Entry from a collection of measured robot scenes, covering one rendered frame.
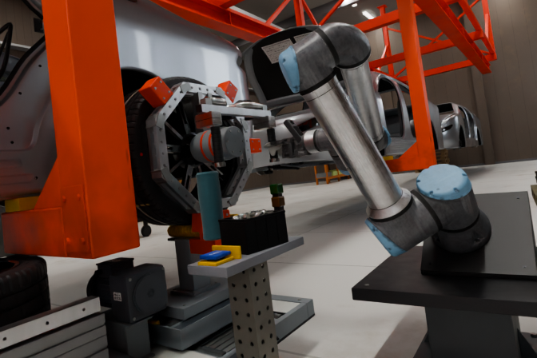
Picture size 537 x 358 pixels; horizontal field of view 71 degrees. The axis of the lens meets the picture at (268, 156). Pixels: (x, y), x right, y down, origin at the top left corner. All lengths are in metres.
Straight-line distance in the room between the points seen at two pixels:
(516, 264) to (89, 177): 1.30
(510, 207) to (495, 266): 0.24
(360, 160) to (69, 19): 0.96
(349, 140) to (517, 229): 0.65
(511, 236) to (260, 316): 0.84
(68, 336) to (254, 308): 0.55
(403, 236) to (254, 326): 0.55
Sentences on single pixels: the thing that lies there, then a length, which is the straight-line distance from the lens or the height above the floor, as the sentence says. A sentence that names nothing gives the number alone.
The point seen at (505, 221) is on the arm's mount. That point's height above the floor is 0.45.
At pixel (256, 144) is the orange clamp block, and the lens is 1.86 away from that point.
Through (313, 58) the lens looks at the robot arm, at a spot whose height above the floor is 0.99.
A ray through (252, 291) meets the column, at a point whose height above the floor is 0.33.
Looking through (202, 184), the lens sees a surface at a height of 0.69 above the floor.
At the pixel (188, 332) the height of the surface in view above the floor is 0.15.
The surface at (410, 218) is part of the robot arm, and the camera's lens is 1.22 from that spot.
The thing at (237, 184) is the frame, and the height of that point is 0.67.
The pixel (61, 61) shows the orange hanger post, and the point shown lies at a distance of 1.34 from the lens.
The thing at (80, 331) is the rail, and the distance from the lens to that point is 1.34.
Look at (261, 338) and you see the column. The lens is 1.35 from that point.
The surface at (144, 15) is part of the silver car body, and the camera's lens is 2.23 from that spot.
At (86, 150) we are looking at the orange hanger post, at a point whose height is 0.84.
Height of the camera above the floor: 0.70
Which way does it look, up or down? 3 degrees up
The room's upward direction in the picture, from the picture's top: 7 degrees counter-clockwise
